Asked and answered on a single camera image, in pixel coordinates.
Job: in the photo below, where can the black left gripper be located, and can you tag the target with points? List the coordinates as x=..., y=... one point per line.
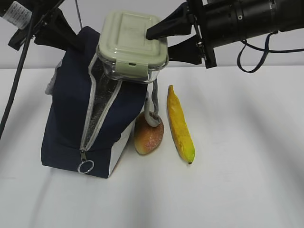
x=52, y=28

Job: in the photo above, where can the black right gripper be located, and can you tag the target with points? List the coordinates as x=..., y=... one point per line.
x=220, y=22

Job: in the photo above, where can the green lid glass container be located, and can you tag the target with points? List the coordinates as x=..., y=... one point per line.
x=125, y=51

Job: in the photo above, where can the navy blue lunch bag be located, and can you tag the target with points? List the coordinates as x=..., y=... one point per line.
x=91, y=116

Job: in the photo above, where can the yellow banana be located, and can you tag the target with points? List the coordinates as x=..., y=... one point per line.
x=179, y=130

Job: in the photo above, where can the brown bread roll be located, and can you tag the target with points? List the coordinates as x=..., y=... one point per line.
x=146, y=137

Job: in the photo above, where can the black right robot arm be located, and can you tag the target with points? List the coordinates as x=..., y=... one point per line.
x=265, y=17

